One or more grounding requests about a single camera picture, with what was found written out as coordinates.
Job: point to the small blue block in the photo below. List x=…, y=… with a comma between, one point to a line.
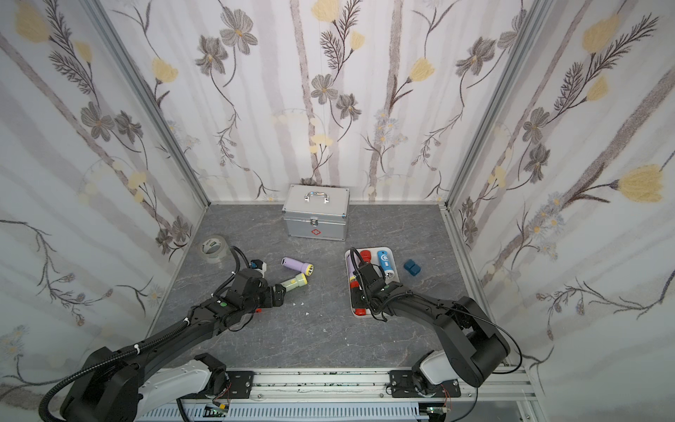
x=412, y=267

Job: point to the short red flashlight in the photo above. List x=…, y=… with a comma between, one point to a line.
x=366, y=255

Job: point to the silver metal first-aid case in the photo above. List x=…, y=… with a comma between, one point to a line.
x=317, y=212

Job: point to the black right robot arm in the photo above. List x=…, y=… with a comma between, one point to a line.
x=473, y=345

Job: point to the white plastic tray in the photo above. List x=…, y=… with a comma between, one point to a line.
x=374, y=251

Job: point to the purple flashlight yellow rim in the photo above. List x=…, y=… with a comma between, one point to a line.
x=305, y=268

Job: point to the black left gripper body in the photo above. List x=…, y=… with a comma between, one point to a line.
x=274, y=294

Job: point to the clear packing tape roll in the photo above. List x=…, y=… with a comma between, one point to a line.
x=214, y=249

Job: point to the aluminium frame rail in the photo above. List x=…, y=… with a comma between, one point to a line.
x=203, y=390

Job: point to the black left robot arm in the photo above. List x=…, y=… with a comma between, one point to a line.
x=108, y=387

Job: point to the blue flashlight white head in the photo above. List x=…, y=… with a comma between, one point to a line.
x=385, y=263

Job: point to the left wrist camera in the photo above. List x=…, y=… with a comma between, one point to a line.
x=258, y=265

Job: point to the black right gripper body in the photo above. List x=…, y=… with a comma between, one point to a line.
x=366, y=278

